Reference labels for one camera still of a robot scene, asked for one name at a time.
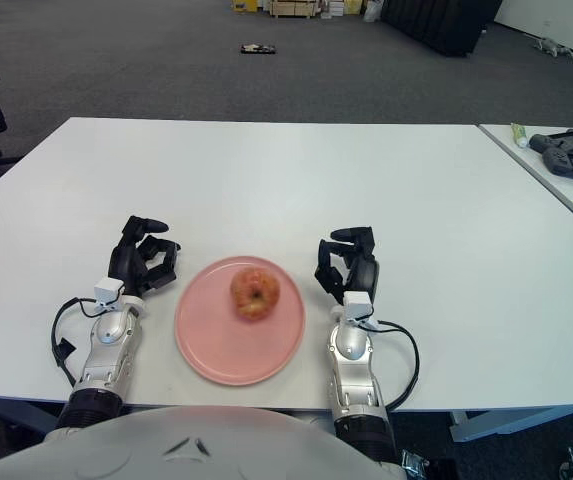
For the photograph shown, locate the pink round plate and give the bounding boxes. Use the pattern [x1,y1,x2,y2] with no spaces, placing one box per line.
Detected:
[174,255,307,387]

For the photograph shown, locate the grey robot torso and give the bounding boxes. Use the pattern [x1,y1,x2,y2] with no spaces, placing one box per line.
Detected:
[0,403,398,480]

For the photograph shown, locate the black handheld controller with screen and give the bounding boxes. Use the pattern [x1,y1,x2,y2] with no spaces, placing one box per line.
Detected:
[528,128,573,157]

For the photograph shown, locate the grey robot dog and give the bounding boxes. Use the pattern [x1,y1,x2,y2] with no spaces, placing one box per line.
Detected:
[532,37,573,59]

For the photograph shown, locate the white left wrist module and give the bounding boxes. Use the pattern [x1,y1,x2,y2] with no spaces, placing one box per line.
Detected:
[94,279,128,315]

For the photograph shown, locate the grey table frame beam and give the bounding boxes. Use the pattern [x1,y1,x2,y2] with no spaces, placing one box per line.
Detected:
[0,393,63,435]

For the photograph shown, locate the white carton boxes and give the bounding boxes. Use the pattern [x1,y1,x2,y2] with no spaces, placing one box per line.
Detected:
[323,0,363,19]

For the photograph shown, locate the red yellow apple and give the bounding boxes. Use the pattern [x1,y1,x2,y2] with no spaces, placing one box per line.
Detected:
[229,266,282,322]

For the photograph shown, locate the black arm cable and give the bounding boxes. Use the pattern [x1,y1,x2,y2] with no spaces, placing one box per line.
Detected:
[51,297,100,387]
[375,319,422,409]

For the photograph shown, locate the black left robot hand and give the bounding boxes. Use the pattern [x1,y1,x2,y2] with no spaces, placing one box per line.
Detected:
[107,215,183,300]

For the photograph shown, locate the white table frame beam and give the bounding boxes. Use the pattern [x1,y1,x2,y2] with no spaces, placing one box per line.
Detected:
[447,403,573,444]

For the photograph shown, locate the wooden pallet crate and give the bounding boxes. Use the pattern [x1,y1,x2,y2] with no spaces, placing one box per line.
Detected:
[268,0,318,20]

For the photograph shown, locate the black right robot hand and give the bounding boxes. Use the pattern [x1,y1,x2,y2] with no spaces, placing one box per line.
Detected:
[313,225,382,306]

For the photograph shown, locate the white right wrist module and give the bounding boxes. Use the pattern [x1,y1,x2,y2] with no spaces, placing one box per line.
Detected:
[342,291,380,332]

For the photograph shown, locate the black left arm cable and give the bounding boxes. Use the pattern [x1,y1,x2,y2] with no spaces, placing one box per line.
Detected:
[51,297,100,387]

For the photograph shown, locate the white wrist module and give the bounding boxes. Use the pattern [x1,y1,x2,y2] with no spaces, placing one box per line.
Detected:
[94,279,128,315]
[342,291,380,332]

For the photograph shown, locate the black curtain partition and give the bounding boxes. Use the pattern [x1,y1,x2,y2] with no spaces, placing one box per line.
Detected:
[380,0,505,58]

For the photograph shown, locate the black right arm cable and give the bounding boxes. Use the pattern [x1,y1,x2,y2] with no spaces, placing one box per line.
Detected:
[375,319,422,409]

